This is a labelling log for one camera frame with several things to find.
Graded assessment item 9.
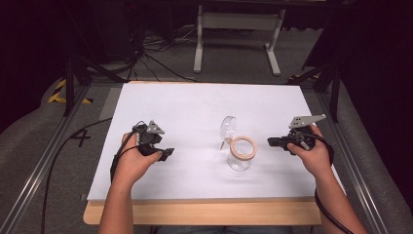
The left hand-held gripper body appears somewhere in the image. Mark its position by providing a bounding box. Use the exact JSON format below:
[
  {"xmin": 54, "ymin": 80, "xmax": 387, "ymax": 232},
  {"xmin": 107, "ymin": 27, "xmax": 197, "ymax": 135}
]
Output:
[{"xmin": 131, "ymin": 119, "xmax": 166, "ymax": 157}]

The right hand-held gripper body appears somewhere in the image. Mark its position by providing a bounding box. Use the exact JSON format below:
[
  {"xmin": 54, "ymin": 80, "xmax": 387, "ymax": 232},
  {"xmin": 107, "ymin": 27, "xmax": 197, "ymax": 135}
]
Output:
[{"xmin": 284, "ymin": 113, "xmax": 327, "ymax": 154}]

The person's right hand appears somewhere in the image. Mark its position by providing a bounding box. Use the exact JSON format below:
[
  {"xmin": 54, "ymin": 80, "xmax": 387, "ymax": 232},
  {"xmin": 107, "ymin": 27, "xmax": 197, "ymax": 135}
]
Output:
[{"xmin": 286, "ymin": 124, "xmax": 334, "ymax": 178}]

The person's left hand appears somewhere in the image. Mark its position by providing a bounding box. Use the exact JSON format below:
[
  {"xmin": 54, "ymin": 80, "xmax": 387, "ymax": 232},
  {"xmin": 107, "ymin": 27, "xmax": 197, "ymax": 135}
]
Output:
[{"xmin": 112, "ymin": 131, "xmax": 164, "ymax": 190}]

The clear glass jar hinged lid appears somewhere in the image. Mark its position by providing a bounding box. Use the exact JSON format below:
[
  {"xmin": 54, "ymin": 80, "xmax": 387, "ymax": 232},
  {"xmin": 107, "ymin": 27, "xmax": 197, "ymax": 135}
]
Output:
[{"xmin": 219, "ymin": 115, "xmax": 258, "ymax": 173}]

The white sheet table cover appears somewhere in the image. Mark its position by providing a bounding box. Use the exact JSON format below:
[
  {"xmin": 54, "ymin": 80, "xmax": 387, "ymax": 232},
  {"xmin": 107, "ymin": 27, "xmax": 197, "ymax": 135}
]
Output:
[{"xmin": 87, "ymin": 81, "xmax": 347, "ymax": 203}]

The black metal stand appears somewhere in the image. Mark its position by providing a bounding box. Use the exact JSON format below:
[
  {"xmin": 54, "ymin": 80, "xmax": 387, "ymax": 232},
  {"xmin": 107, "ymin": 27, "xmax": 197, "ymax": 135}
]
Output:
[
  {"xmin": 62, "ymin": 54, "xmax": 129, "ymax": 117},
  {"xmin": 287, "ymin": 60, "xmax": 343, "ymax": 124}
]

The yellow black floor tape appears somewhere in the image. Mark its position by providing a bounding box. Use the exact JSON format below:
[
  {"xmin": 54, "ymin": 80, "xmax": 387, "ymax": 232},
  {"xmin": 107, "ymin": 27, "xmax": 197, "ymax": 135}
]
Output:
[{"xmin": 47, "ymin": 79, "xmax": 94, "ymax": 105}]

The aluminium floor rail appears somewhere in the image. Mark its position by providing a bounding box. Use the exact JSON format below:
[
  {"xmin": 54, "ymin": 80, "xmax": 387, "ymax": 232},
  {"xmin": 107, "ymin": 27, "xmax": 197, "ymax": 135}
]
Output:
[
  {"xmin": 0, "ymin": 83, "xmax": 91, "ymax": 234},
  {"xmin": 315, "ymin": 91, "xmax": 393, "ymax": 234}
]

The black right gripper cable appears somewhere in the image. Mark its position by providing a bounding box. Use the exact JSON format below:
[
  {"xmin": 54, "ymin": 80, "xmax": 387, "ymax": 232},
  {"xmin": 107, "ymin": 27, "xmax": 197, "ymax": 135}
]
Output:
[{"xmin": 306, "ymin": 132, "xmax": 356, "ymax": 234}]

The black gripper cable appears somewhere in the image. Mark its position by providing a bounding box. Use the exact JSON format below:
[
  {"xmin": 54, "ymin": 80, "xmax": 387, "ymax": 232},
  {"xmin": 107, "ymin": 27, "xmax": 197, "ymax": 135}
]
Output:
[
  {"xmin": 306, "ymin": 132, "xmax": 356, "ymax": 234},
  {"xmin": 40, "ymin": 117, "xmax": 147, "ymax": 234}
]

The bundle of black floor cables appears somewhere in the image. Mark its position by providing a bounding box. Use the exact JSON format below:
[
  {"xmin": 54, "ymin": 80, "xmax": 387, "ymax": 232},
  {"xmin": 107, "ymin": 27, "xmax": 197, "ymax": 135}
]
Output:
[{"xmin": 125, "ymin": 23, "xmax": 201, "ymax": 83}]

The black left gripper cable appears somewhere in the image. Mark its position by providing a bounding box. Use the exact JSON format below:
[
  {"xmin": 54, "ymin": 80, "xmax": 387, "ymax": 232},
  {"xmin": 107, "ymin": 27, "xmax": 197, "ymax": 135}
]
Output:
[{"xmin": 40, "ymin": 117, "xmax": 147, "ymax": 234}]

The white metal table frame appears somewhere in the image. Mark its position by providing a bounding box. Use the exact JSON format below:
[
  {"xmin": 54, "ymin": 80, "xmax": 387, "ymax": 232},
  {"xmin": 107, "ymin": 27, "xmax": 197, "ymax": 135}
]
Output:
[{"xmin": 193, "ymin": 4, "xmax": 287, "ymax": 77}]

